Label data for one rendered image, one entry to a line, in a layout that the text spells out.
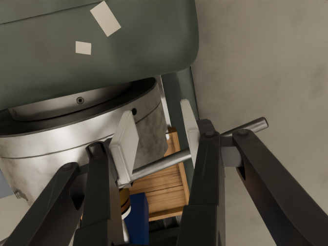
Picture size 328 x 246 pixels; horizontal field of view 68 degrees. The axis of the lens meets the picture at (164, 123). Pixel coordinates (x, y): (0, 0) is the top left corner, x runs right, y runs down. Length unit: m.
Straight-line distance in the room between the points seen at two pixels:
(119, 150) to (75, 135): 0.19
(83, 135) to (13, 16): 0.16
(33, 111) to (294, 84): 1.66
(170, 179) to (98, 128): 0.49
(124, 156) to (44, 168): 0.23
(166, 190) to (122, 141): 0.66
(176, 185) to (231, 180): 1.21
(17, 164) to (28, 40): 0.18
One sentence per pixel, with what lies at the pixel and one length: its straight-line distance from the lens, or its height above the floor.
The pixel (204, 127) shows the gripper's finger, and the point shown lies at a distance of 0.17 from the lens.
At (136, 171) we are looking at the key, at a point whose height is 1.30.
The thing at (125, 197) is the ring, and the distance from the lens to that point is 0.56.
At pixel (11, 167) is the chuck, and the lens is 0.42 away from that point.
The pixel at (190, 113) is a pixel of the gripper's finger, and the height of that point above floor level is 1.37.
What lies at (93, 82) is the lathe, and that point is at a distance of 0.31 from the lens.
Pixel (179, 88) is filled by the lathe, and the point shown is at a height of 0.54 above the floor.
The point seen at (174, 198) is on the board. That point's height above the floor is 0.88.
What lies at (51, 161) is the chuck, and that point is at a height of 1.24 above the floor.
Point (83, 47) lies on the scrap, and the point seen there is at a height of 1.26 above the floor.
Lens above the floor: 1.54
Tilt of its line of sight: 68 degrees down
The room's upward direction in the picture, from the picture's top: 170 degrees clockwise
